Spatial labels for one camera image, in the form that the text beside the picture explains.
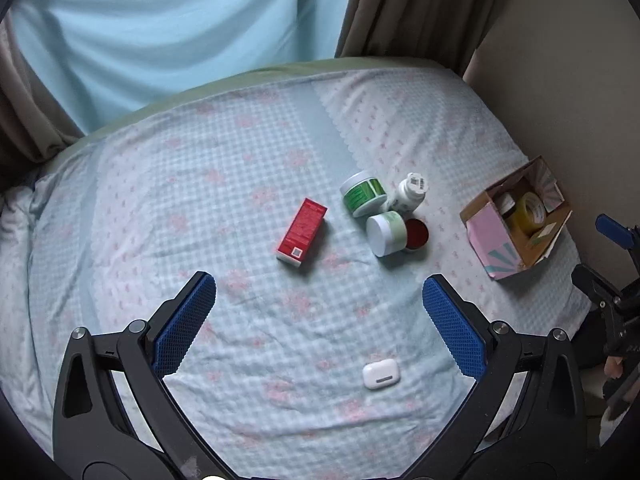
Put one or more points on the brown curtain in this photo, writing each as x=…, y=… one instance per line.
x=30, y=105
x=415, y=10

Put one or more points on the white jar pale green label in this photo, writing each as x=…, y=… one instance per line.
x=385, y=232

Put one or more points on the white pill bottle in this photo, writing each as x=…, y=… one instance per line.
x=410, y=194

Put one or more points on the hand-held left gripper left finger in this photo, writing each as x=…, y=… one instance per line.
x=186, y=320

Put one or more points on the light blue curtain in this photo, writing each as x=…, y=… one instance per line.
x=175, y=35

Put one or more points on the pink cardboard box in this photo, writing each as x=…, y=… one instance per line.
x=492, y=245

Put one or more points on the person's right hand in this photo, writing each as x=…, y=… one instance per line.
x=613, y=366

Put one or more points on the yellow tape roll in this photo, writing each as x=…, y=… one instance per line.
x=526, y=211

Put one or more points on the red round tin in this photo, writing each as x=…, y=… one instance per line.
x=416, y=235

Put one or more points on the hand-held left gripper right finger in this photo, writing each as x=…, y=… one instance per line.
x=452, y=325

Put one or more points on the white earbuds case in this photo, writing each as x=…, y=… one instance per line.
x=378, y=375

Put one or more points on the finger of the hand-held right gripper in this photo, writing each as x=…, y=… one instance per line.
x=614, y=228
x=592, y=282

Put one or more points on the red carton box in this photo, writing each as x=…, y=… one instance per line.
x=301, y=232

